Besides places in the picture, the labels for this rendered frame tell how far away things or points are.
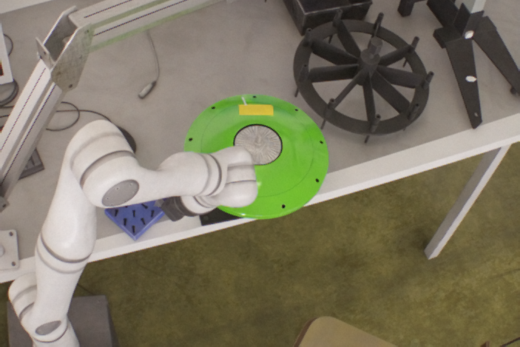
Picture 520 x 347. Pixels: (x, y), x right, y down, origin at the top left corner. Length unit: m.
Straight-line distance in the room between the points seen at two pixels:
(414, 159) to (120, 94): 0.75
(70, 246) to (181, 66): 0.89
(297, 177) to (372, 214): 1.28
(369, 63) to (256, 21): 0.39
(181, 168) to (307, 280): 1.58
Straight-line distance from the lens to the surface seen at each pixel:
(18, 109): 1.37
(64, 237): 1.14
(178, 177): 1.10
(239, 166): 1.25
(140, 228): 1.67
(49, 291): 1.25
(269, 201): 1.53
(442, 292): 2.75
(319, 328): 1.92
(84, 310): 1.67
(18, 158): 1.44
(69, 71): 1.31
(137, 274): 2.62
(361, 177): 1.79
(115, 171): 0.99
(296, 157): 1.58
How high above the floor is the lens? 2.40
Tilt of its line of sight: 54 degrees down
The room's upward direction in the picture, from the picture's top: 11 degrees clockwise
